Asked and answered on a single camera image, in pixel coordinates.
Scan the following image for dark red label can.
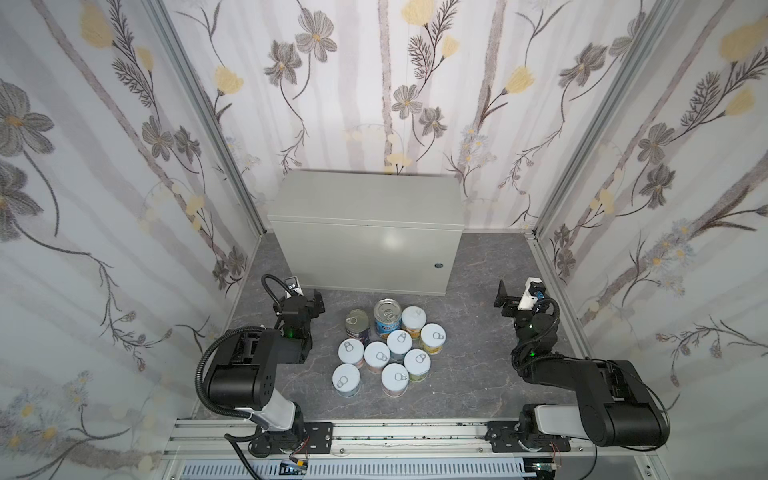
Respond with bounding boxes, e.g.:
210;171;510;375
344;308;370;346

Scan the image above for blue label soup can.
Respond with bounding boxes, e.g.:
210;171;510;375
373;299;402;339

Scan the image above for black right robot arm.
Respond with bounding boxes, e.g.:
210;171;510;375
486;277;671;452

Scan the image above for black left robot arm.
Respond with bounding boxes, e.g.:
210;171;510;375
194;274;325;463

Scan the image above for white lid can pink label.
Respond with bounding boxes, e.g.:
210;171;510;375
337;338;365;369

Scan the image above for white lid can yellow label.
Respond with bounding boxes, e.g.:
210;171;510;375
420;323;447;355

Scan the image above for white lid can front left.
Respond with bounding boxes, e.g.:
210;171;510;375
332;364;361;398

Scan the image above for white lid can orange label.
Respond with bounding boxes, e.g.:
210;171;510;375
401;305;427;339

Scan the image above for white lid can blue label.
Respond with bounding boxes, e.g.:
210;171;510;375
387;329;413;363

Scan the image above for white lid can green label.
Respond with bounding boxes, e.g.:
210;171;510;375
404;349;432;382

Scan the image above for white lid can front centre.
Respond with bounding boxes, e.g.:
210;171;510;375
381;363;410;398

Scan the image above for grey metal cabinet box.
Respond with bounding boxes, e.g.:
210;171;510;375
268;170;465;296

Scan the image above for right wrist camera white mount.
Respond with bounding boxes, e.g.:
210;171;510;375
518;277;547;311

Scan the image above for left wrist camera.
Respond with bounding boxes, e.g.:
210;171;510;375
283;276;303;297

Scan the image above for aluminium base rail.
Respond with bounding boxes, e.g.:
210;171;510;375
153;419;669;479

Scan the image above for white ribbed cable duct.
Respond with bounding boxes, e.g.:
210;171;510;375
179;459;529;480

